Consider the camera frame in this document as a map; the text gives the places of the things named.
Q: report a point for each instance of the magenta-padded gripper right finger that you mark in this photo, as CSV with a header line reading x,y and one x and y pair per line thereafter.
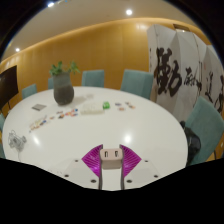
x,y
131,160

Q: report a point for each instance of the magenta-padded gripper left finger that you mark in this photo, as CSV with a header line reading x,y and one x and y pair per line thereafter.
x,y
91,160

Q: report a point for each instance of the small beige charger block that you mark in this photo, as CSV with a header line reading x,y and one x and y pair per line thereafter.
x,y
111,159

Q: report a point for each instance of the flat white box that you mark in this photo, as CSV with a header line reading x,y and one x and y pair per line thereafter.
x,y
91,109

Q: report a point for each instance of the small green block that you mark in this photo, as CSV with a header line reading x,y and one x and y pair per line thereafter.
x,y
106,105

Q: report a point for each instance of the black bag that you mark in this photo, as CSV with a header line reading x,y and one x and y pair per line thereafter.
x,y
191,143

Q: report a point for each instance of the strip of coloured stickers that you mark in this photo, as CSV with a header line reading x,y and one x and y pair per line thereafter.
x,y
38,122

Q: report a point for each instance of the green plant in grey pot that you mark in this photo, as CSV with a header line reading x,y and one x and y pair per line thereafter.
x,y
63,91

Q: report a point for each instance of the flat grey card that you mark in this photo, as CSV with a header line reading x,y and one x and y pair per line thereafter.
x,y
39,107

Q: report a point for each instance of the group of teal chairs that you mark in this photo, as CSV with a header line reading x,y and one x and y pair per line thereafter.
x,y
136,83

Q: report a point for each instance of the teal chair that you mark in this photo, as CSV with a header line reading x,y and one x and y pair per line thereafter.
x,y
208,126
1,151
1,121

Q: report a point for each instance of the white calligraphy folding screen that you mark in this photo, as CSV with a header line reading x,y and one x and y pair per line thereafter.
x,y
180,50

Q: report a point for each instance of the ceiling lights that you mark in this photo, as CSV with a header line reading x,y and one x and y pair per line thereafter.
x,y
129,12

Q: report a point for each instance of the black wall screen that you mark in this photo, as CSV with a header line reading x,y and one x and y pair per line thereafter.
x,y
8,85

